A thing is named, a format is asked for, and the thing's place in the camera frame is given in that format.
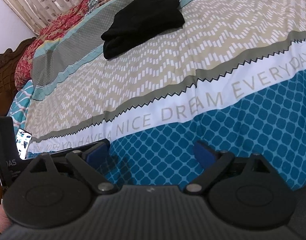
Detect black pants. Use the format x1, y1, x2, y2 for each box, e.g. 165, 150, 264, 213
101, 0, 185, 60

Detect person's left hand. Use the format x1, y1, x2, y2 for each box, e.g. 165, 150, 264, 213
0, 204, 12, 234

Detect carved wooden headboard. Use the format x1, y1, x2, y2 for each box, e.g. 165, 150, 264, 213
0, 37, 36, 116

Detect red floral quilt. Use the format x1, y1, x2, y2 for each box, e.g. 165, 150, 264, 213
14, 0, 110, 90

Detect patterned bed sheet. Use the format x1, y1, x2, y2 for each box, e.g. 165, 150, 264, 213
8, 0, 306, 190

